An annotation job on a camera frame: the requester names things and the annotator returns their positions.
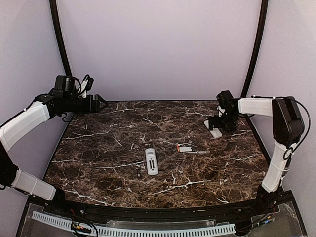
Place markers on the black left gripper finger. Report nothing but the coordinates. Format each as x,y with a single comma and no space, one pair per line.
102,107
102,101

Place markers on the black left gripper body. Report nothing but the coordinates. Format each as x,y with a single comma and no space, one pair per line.
88,107

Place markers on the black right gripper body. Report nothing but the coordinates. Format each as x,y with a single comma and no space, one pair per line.
226,122

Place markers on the white remote control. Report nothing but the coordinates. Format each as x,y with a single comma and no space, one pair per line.
216,133
151,161

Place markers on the screwdriver with clear handle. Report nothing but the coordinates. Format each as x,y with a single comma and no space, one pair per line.
198,152

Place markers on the white battery cover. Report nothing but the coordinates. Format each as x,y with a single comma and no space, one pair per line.
185,149

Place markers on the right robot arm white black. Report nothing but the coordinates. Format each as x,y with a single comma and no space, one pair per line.
288,127

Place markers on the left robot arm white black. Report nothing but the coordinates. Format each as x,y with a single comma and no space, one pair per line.
23,134

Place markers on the black left frame post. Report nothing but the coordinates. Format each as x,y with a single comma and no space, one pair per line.
64,51

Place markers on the black frame post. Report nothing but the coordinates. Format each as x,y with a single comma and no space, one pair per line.
64,51
256,47

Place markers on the black front table rail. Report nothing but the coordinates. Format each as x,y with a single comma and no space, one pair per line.
101,214

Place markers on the white slotted cable duct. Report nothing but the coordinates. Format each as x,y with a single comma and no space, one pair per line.
137,229

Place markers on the black right frame post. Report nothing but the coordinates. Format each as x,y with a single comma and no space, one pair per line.
256,47

